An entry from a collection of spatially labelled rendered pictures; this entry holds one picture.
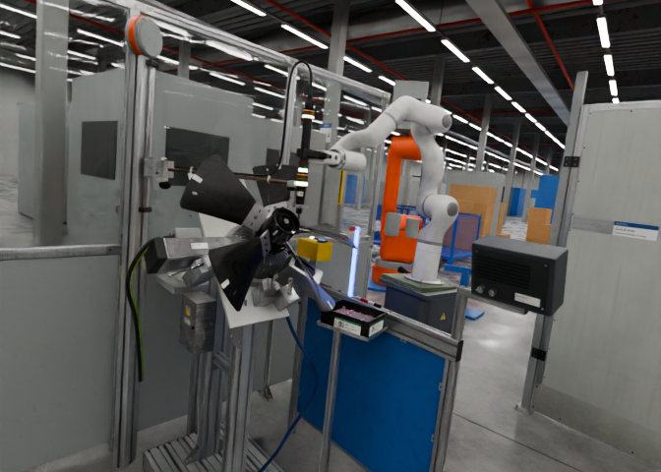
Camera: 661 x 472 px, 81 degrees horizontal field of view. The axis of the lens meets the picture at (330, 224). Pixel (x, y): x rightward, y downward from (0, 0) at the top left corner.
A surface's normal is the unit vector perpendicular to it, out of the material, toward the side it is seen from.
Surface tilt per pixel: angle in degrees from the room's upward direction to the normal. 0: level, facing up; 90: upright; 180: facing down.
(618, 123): 91
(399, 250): 90
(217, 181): 78
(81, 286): 90
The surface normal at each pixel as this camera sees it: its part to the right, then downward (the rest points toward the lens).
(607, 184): -0.73, 0.00
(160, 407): 0.68, 0.15
